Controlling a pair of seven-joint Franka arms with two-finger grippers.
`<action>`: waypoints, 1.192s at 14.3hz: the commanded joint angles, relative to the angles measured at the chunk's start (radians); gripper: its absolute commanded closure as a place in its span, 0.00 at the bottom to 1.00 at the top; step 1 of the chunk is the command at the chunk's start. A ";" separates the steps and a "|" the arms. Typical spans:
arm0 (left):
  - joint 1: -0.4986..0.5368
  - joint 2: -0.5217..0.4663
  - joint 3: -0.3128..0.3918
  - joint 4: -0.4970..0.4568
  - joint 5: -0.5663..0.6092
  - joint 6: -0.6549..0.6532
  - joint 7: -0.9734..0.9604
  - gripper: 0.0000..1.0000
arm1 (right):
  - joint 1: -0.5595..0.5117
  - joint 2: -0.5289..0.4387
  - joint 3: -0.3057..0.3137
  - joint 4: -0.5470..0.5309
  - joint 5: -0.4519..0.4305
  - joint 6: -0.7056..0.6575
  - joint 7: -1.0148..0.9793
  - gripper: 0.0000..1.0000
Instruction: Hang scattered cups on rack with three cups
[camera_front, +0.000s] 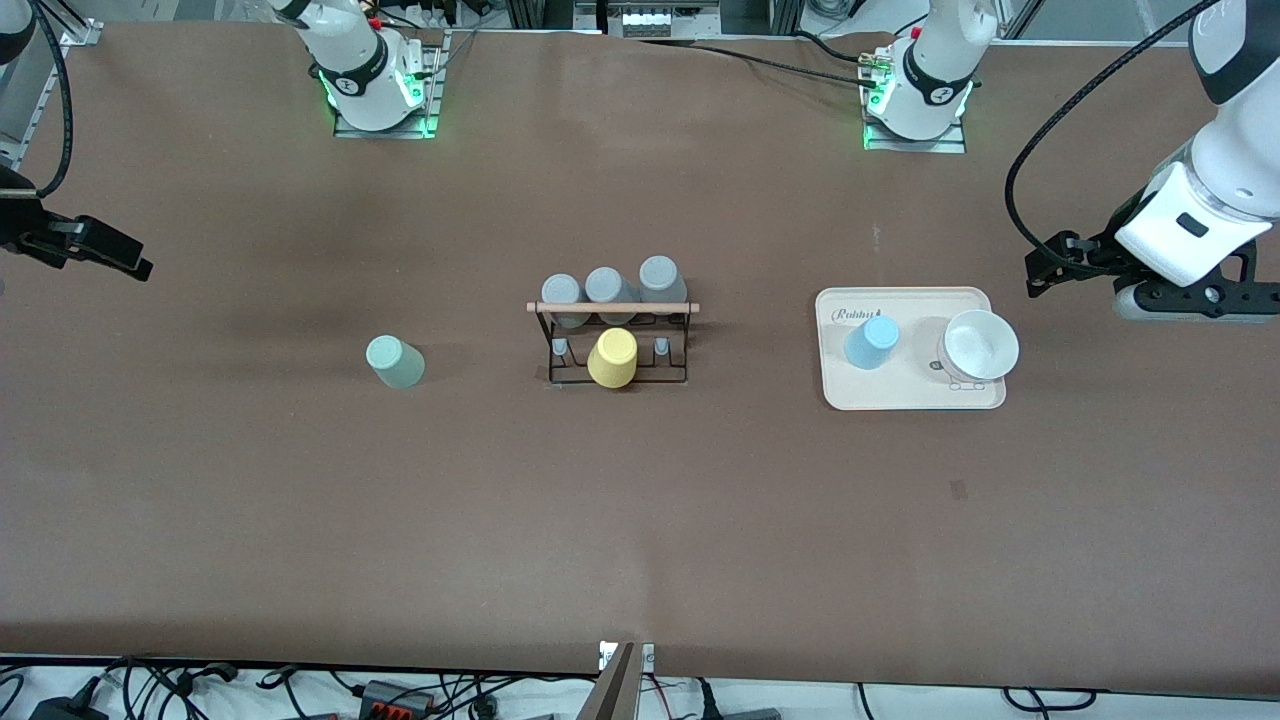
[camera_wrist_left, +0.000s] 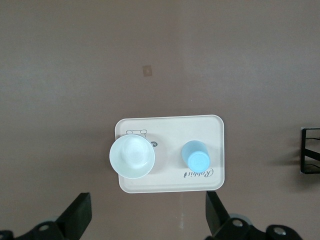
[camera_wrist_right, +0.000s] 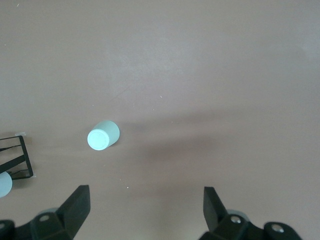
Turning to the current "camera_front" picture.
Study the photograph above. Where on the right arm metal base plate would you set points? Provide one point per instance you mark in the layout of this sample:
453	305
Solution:
400	133

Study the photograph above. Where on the beige plastic tray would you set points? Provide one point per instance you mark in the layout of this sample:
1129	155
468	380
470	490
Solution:
900	392

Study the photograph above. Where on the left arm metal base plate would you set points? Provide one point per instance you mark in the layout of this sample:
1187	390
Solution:
950	146

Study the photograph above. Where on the grey cup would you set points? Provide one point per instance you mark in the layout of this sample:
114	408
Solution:
608	286
660	276
563	293

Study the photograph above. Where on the white bowl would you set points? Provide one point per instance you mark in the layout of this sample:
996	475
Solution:
982	345

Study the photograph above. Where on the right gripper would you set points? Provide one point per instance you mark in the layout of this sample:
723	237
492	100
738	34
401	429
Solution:
28	228

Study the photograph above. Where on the black power adapter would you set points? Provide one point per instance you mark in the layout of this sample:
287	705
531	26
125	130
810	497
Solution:
68	709

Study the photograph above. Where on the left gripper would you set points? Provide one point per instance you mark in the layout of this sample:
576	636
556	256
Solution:
1098	249

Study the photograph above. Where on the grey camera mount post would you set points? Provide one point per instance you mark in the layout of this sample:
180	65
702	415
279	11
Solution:
612	690

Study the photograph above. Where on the black power strip red switches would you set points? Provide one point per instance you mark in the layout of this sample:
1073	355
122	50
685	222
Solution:
398	698

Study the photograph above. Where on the light blue cup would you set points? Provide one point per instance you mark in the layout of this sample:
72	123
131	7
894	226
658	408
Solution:
870	342

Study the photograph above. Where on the pale green cup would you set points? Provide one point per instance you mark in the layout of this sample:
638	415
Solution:
395	362

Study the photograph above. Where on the yellow cup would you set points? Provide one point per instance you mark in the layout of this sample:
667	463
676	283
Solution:
612	358

